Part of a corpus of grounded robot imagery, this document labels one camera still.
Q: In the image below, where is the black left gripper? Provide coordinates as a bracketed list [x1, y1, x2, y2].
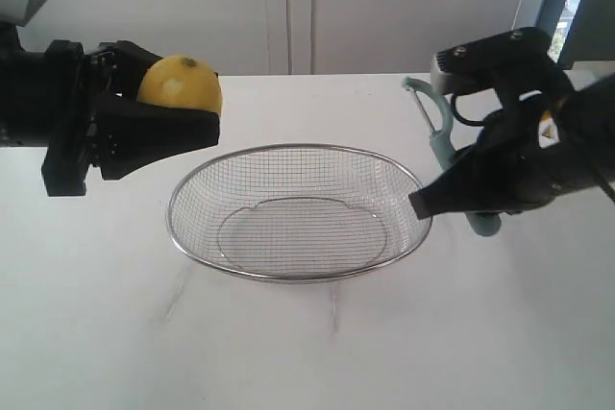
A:
[1, 21, 220, 197]

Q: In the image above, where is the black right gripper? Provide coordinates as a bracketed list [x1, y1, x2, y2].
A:
[408, 63, 614, 219]

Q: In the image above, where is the teal handled vegetable peeler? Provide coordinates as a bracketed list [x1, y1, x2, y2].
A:
[402, 77, 502, 237]

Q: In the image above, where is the yellow lemon with sticker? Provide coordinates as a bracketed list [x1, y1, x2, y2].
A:
[135, 55, 223, 116]

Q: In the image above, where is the white side table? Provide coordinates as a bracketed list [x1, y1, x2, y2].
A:
[566, 60, 615, 90]

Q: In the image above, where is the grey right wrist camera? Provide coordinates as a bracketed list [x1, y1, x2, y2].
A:
[430, 27, 551, 95]

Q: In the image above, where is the oval wire mesh basket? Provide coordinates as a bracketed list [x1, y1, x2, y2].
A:
[165, 143, 432, 283]

